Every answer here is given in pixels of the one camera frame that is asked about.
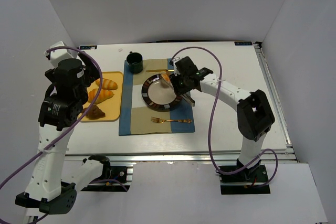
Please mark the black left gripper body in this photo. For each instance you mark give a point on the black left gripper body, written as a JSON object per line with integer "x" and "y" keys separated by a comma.
{"x": 92, "y": 74}

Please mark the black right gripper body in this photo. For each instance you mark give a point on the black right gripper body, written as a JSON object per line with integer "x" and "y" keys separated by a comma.
{"x": 179, "y": 83}

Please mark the round bread bun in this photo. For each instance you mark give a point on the round bread bun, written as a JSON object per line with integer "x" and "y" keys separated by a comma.
{"x": 166, "y": 78}

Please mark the metal tongs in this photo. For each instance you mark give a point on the metal tongs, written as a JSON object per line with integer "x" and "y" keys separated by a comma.
{"x": 186, "y": 97}

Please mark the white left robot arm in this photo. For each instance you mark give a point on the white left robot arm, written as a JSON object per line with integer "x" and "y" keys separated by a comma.
{"x": 60, "y": 110}

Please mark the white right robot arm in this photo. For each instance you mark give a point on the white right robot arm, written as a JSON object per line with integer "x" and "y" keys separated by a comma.
{"x": 254, "y": 113}

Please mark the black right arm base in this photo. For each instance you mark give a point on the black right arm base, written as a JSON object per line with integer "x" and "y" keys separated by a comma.
{"x": 237, "y": 184}

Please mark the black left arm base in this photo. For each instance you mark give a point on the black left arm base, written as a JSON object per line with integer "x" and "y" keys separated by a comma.
{"x": 123, "y": 174}

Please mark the striped bread roll far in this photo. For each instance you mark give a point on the striped bread roll far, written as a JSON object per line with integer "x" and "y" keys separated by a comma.
{"x": 106, "y": 84}

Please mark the striped orange croissant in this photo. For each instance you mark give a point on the striped orange croissant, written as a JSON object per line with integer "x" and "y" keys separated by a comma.
{"x": 103, "y": 95}

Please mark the gold knife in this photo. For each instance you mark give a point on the gold knife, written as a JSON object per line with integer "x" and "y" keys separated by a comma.
{"x": 168, "y": 71}

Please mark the left blue logo sticker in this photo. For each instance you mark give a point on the left blue logo sticker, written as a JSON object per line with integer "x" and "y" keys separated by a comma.
{"x": 88, "y": 47}

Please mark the blue logo sticker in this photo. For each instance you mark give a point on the blue logo sticker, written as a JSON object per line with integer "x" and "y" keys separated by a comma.
{"x": 243, "y": 43}
{"x": 88, "y": 47}

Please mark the brown chocolate croissant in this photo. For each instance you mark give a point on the brown chocolate croissant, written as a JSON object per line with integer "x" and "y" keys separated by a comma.
{"x": 95, "y": 113}

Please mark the dark rimmed ceramic plate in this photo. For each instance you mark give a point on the dark rimmed ceramic plate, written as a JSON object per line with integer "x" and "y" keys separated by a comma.
{"x": 157, "y": 95}

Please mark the yellow plastic tray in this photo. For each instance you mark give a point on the yellow plastic tray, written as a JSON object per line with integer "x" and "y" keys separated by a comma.
{"x": 111, "y": 107}

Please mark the dark green mug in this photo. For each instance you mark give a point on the dark green mug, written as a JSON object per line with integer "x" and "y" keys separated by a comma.
{"x": 135, "y": 62}

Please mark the gold fork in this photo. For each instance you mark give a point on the gold fork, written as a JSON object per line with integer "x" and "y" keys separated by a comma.
{"x": 160, "y": 120}

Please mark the right blue logo sticker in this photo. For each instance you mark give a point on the right blue logo sticker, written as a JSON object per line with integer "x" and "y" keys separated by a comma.
{"x": 243, "y": 43}

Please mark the blue beige placemat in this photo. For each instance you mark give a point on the blue beige placemat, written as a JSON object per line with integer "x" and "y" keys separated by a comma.
{"x": 135, "y": 115}

